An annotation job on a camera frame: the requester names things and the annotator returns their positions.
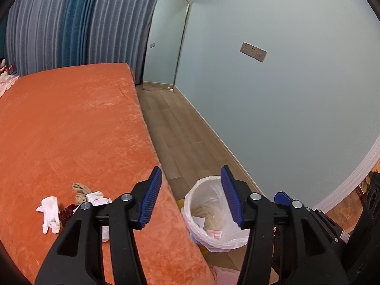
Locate beige tulle veil with pearls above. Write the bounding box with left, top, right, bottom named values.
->
left=191, top=205, right=225, bottom=230

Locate white trash bag bin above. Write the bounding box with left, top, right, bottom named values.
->
left=181, top=176, right=249, bottom=253

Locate dark red velvet scrunchie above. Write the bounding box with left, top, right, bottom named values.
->
left=59, top=204, right=78, bottom=227

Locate white cotton glove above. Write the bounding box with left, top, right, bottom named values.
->
left=36, top=196, right=61, bottom=234

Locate tan nylon stocking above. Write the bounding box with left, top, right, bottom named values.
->
left=71, top=182, right=91, bottom=205

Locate pink plastic wrapper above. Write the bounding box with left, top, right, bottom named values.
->
left=206, top=230, right=223, bottom=239

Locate white paper bag red logo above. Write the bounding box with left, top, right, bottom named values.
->
left=193, top=216, right=205, bottom=229

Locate orange velvet bed cover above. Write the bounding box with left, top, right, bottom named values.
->
left=0, top=62, right=216, bottom=285

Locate pink lace bedding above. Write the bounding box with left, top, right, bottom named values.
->
left=0, top=57, right=19, bottom=97

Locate standing floor mirror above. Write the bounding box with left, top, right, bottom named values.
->
left=142, top=0, right=189, bottom=91

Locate blue grey curtain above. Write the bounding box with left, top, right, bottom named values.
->
left=1, top=0, right=157, bottom=82

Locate wall switch panel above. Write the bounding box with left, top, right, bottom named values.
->
left=240, top=43, right=267, bottom=62

